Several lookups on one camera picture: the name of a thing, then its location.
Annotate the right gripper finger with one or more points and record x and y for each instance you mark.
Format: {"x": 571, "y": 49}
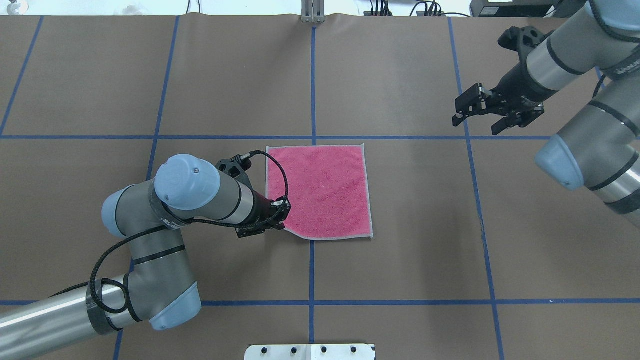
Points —
{"x": 516, "y": 119}
{"x": 475, "y": 101}

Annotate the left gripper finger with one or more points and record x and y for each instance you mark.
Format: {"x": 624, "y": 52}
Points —
{"x": 258, "y": 230}

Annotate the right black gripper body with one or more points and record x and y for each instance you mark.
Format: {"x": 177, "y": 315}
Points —
{"x": 515, "y": 85}

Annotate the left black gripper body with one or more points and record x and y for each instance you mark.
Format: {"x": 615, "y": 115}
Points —
{"x": 259, "y": 209}

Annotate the pink and grey towel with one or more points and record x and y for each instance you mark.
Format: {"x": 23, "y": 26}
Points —
{"x": 327, "y": 188}

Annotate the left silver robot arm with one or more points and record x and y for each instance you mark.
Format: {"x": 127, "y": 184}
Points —
{"x": 146, "y": 276}

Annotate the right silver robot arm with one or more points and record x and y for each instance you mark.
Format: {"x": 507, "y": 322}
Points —
{"x": 594, "y": 149}

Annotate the black electronics box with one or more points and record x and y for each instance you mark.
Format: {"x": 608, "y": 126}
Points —
{"x": 510, "y": 8}

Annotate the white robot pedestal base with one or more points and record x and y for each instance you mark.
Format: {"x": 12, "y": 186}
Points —
{"x": 328, "y": 351}

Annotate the aluminium frame post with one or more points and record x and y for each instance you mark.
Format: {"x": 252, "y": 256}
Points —
{"x": 313, "y": 12}

